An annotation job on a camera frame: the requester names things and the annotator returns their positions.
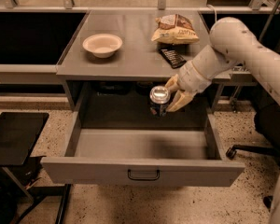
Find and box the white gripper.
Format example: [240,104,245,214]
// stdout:
[165,61,211,112]

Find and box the blue pepsi can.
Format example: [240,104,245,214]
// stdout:
[149,86,170,117]

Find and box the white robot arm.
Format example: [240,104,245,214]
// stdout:
[166,17,280,146]

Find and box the grey cabinet counter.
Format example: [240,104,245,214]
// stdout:
[55,8,232,112]

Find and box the grey open top drawer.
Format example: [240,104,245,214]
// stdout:
[42,84,245,187]

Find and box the dark chocolate bar wrapper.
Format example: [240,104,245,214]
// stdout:
[160,49,187,69]

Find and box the yellow chip bag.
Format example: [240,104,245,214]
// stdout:
[151,14,199,45]

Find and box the white paper bowl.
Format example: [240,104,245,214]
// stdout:
[82,34,123,58]

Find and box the black office chair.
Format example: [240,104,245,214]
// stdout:
[225,103,280,203]

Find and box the white cable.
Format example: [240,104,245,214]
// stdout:
[206,4,218,21]

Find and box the black drawer handle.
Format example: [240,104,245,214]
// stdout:
[127,169,161,182]

